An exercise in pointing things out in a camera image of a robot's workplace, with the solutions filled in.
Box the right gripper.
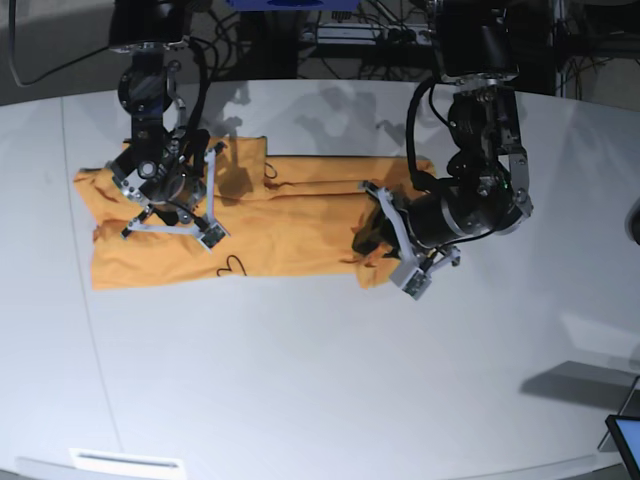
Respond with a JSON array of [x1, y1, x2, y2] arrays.
[[108, 147, 206, 226]]

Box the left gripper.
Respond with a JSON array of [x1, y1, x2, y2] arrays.
[[351, 179, 533, 260]]

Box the yellow T-shirt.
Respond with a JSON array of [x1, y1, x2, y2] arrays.
[[73, 137, 421, 290]]

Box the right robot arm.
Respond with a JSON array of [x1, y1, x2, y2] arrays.
[[108, 1, 212, 232]]

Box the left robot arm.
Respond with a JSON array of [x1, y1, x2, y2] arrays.
[[352, 1, 533, 258]]

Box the white power strip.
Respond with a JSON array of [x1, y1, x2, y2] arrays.
[[316, 23, 431, 46]]

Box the white paper label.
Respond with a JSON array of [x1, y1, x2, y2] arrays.
[[69, 448, 187, 479]]

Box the computer monitor with stand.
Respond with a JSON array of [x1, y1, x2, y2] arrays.
[[519, 359, 640, 480]]

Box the black cables under table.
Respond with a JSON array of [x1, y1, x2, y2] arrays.
[[192, 0, 311, 81]]

